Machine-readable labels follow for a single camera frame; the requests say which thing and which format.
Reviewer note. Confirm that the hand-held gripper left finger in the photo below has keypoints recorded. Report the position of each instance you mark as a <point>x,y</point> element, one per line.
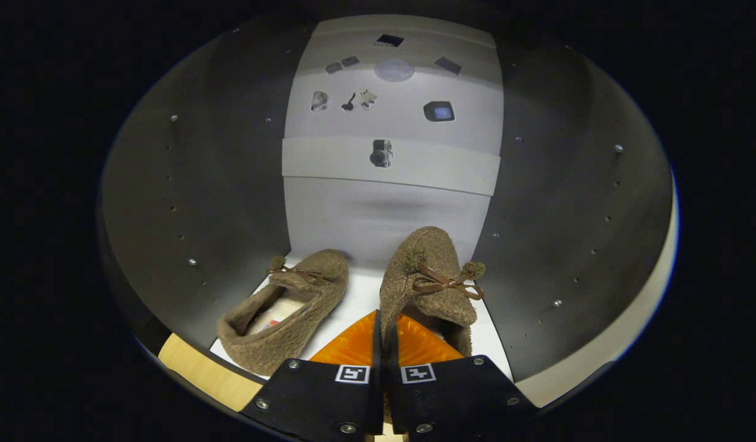
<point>378,399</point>

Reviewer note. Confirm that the dark grey shoe cabinet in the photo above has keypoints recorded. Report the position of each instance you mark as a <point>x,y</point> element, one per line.
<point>200,184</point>

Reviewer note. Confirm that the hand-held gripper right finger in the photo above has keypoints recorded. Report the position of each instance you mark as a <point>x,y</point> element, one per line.
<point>395,399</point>

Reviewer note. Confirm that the brown fuzzy shoe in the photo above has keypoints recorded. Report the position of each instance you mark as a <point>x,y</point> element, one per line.
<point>427,258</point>
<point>304,319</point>

